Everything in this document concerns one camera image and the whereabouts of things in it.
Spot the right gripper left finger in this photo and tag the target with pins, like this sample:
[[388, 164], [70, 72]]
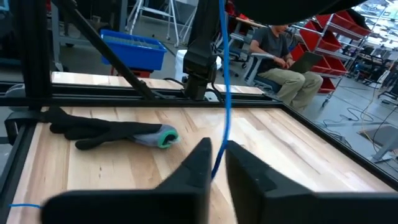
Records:
[[140, 207]]

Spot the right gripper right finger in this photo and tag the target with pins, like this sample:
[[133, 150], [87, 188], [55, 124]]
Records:
[[295, 208]]

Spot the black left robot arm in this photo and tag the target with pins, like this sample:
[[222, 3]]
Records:
[[199, 62]]

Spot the black work glove green cuff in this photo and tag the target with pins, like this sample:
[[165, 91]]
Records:
[[102, 130]]

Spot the office chair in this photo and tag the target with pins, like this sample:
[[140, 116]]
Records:
[[252, 70]]

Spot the dark laptop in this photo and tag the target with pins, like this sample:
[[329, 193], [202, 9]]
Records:
[[306, 62]]

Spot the white trash bin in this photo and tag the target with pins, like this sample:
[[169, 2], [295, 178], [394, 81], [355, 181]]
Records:
[[180, 65]]

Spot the blue plastic tub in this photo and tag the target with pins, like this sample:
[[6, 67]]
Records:
[[133, 53]]

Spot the person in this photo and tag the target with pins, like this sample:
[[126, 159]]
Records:
[[270, 43]]

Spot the shelf rack with red bins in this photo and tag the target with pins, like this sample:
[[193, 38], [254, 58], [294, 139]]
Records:
[[311, 40]]

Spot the white metal stand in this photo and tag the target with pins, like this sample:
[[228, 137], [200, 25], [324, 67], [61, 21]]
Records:
[[174, 18]]

